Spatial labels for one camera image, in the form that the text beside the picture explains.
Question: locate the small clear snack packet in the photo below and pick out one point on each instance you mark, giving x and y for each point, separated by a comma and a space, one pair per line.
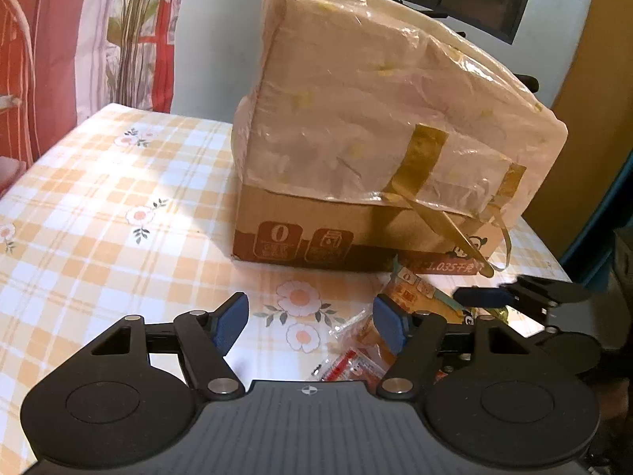
363, 331

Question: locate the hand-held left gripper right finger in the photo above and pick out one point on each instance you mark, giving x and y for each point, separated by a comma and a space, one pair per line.
388, 325

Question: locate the black bar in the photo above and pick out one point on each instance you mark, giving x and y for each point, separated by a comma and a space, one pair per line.
528, 84

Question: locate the clear packet with red label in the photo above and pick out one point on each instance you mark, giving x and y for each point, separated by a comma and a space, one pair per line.
346, 368

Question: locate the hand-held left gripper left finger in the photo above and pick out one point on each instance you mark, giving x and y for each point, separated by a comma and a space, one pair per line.
230, 325

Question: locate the orange checked floral tablecloth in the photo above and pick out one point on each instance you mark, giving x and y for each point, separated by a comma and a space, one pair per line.
123, 257

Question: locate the plastic-wrapped cardboard box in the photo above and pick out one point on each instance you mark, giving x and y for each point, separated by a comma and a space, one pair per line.
356, 123

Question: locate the pink printed curtain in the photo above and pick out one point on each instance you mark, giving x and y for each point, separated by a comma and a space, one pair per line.
74, 34

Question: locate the orange printed snack packet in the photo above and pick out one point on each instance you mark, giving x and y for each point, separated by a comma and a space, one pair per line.
413, 291

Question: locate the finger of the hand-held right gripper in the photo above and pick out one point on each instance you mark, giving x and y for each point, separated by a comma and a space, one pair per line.
482, 297

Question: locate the brown wooden door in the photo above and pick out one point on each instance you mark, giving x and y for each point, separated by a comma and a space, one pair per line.
593, 84

